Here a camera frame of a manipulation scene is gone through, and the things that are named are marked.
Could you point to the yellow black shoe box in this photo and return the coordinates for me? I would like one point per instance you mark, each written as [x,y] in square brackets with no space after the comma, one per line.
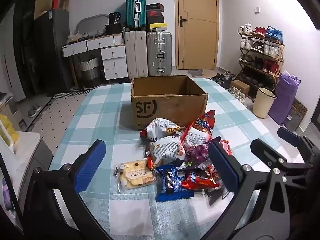
[157,28]

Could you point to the purple snack bag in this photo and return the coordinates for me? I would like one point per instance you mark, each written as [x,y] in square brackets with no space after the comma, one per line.
[198,152]

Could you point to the grey slippers pair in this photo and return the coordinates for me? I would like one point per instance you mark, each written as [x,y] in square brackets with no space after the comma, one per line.
[33,111]

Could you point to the brown paper bag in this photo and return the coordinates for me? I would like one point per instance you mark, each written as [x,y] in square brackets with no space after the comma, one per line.
[65,2]

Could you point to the teal suitcase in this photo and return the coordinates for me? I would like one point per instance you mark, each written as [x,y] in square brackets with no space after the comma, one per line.
[133,7]

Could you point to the blue snack packet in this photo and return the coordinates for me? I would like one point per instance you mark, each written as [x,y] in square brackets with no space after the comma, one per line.
[171,185]

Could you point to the shoe rack with shoes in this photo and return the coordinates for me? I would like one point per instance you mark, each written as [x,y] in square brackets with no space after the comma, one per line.
[270,50]

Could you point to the yellow bag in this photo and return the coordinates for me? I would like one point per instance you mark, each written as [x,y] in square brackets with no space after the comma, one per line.
[8,130]

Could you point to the brown cardboard box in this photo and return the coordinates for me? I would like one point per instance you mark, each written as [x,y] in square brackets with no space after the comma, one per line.
[170,110]

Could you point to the dark grey refrigerator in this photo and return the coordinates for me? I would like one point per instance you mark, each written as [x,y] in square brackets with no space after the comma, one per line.
[52,50]

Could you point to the white red noodle snack bag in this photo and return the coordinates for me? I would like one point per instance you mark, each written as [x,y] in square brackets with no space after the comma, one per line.
[166,151]
[160,128]

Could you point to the grey door mat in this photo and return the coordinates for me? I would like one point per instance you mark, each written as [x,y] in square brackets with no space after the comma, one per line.
[195,73]

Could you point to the wooden door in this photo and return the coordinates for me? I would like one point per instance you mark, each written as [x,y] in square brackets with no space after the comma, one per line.
[197,30]

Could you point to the silver suitcase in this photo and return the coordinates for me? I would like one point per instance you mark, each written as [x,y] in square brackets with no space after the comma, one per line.
[160,52]

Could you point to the wooden shoe rack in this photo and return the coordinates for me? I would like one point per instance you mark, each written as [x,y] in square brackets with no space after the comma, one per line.
[281,55]

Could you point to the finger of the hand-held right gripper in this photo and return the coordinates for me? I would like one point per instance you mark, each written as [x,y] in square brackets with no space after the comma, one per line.
[265,151]
[290,135]

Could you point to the yellow cake packet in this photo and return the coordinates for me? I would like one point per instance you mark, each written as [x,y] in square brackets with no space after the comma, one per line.
[135,176]

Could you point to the black snack packet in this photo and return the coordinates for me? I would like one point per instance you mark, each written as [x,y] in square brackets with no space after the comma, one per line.
[215,197]

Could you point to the beige suitcase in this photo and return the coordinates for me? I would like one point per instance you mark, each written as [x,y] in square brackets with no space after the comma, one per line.
[136,55]

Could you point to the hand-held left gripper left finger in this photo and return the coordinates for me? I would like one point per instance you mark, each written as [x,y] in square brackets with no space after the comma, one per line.
[91,165]

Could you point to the cream waste bin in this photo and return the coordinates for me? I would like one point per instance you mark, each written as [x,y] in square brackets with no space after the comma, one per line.
[262,105]

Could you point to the black labelled container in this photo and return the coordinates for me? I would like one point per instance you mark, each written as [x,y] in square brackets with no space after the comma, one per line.
[115,18]

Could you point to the red snack bag blue label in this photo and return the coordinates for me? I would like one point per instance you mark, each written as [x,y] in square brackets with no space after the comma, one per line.
[197,135]

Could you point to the small cardboard box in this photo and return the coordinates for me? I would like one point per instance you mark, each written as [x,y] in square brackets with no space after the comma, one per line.
[240,87]

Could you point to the white dotted floor rug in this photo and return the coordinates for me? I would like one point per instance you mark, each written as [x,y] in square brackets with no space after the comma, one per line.
[57,120]

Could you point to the arched mirror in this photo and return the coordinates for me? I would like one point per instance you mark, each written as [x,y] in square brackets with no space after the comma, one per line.
[86,21]

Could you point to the white dresser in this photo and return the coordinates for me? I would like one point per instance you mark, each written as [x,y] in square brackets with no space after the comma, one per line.
[113,62]

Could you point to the shiny red snack packet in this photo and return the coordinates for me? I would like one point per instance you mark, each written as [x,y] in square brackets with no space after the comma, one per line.
[200,180]

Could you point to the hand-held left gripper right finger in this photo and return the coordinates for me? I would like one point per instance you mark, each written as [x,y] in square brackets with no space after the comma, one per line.
[223,167]

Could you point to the woven laundry basket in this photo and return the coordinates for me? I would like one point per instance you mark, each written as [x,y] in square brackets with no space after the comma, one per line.
[88,72]

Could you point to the scattered shoes group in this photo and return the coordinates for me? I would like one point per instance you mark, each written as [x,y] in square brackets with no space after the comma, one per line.
[225,78]

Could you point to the red paper bag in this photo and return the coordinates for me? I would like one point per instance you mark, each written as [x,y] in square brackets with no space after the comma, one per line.
[55,2]

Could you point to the white plastic bag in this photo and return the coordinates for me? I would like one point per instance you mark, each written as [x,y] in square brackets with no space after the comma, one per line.
[73,37]

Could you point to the red black shoe box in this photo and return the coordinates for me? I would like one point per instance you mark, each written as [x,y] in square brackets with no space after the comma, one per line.
[155,13]

